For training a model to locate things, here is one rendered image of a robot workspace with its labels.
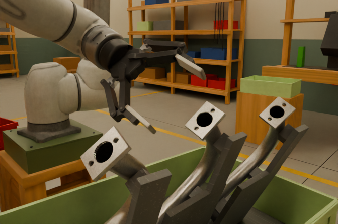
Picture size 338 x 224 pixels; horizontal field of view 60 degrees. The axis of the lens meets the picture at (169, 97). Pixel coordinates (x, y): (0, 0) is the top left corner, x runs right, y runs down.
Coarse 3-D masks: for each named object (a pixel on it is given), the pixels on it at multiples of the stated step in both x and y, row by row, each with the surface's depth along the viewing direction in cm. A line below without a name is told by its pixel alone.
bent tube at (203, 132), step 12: (204, 108) 47; (216, 108) 47; (192, 120) 47; (204, 120) 49; (216, 120) 46; (192, 132) 47; (204, 132) 45; (216, 132) 48; (204, 156) 55; (216, 156) 54; (204, 168) 55; (192, 180) 55; (204, 180) 56; (180, 192) 55; (168, 204) 54
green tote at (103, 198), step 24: (168, 168) 85; (192, 168) 92; (72, 192) 67; (96, 192) 71; (120, 192) 76; (168, 192) 87; (264, 192) 78; (288, 192) 72; (312, 192) 67; (0, 216) 58; (24, 216) 61; (48, 216) 64; (72, 216) 68; (96, 216) 72; (288, 216) 73; (312, 216) 68
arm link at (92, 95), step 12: (84, 0) 110; (96, 0) 108; (108, 0) 112; (96, 12) 110; (108, 12) 113; (108, 24) 114; (84, 60) 115; (84, 72) 114; (96, 72) 113; (108, 72) 116; (84, 84) 113; (96, 84) 114; (84, 96) 113; (96, 96) 115; (84, 108) 117; (96, 108) 120
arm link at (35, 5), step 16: (0, 0) 52; (16, 0) 53; (32, 0) 54; (48, 0) 57; (64, 0) 60; (0, 16) 55; (16, 16) 55; (32, 16) 56; (48, 16) 57; (64, 16) 60; (32, 32) 59; (48, 32) 60; (64, 32) 62
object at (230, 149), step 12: (240, 132) 50; (216, 144) 50; (228, 144) 47; (240, 144) 50; (228, 156) 49; (216, 168) 50; (228, 168) 52; (216, 180) 51; (204, 192) 52; (216, 192) 54; (180, 204) 48; (192, 204) 49; (204, 204) 53; (216, 204) 58; (168, 216) 45; (180, 216) 48; (192, 216) 52; (204, 216) 56
